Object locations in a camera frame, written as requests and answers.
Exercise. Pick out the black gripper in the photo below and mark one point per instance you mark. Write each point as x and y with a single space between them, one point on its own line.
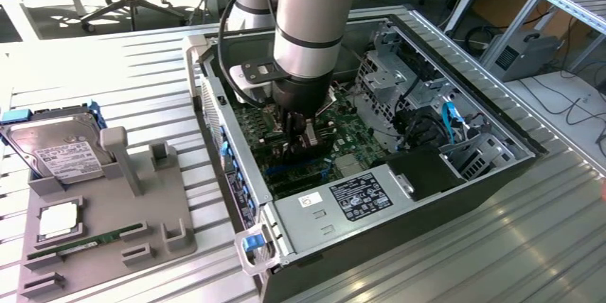
303 97

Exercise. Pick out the black graphics card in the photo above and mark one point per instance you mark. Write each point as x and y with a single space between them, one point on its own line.
313 150

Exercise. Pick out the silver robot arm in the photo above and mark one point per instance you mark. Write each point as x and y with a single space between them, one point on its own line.
313 15

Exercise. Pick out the person's hand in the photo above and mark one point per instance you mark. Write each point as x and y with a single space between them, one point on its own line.
604 191

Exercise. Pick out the metal socket cover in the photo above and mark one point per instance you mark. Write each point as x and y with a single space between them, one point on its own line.
331 102

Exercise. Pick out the green motherboard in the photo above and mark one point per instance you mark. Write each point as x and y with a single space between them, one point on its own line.
359 132

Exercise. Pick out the silver perforated disk bay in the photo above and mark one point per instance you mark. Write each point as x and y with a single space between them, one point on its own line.
378 79

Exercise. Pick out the silver finned heatsink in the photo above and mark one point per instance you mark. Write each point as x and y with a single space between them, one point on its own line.
349 167

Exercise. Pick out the long black expansion slot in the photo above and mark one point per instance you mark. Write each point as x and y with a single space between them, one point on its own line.
303 191
298 182

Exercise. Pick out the black plastic air shroud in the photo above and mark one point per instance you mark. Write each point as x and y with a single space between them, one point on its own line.
421 171

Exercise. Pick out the silver power supply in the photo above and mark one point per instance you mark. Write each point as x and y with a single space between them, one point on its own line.
313 225

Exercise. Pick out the small silver disk bay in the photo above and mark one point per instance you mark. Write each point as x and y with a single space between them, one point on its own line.
473 164

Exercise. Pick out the blue case latch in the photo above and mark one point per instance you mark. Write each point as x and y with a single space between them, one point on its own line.
251 242

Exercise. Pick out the black office chair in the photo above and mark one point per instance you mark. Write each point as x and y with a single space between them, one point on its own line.
128 0

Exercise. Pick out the grey box machine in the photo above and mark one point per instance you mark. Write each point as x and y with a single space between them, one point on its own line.
530 58

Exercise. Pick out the open black PC case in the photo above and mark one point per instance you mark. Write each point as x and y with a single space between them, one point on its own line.
426 246

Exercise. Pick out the grey parts rack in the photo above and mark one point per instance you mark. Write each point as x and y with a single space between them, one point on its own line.
104 218

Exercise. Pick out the silver hard disk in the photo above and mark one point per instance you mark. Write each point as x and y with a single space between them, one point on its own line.
52 143

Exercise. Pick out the hard drive in blue caddy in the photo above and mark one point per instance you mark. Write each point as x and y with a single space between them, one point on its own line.
14 118

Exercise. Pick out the green RAM stick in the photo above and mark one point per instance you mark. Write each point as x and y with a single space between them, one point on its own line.
86 244

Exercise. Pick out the silver CPU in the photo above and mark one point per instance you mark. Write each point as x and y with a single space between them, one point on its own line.
58 219

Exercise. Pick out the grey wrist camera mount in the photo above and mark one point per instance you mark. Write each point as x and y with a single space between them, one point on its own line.
251 86

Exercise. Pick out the aluminium profile frame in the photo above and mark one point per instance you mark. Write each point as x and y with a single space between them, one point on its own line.
568 1

